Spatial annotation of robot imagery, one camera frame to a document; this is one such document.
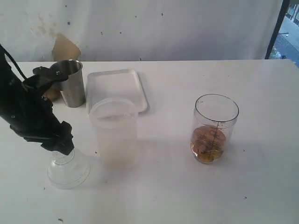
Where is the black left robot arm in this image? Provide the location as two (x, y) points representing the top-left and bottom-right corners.
(0, 47), (74, 155)

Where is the brown wooden cup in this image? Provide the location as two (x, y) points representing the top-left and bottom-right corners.
(43, 88), (61, 102)

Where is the clear plastic dome lid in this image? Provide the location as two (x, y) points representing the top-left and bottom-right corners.
(47, 148), (90, 189)

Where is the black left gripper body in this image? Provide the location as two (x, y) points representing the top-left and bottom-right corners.
(0, 74), (60, 142)

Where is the white rectangular tray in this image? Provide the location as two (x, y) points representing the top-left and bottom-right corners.
(85, 69), (149, 114)

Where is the translucent plastic container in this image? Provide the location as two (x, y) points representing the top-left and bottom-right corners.
(89, 98), (138, 169)

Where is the clear measuring beaker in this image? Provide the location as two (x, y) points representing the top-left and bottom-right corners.
(191, 94), (240, 152)

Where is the stainless steel cup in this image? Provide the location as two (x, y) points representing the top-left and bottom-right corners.
(50, 60), (85, 108)

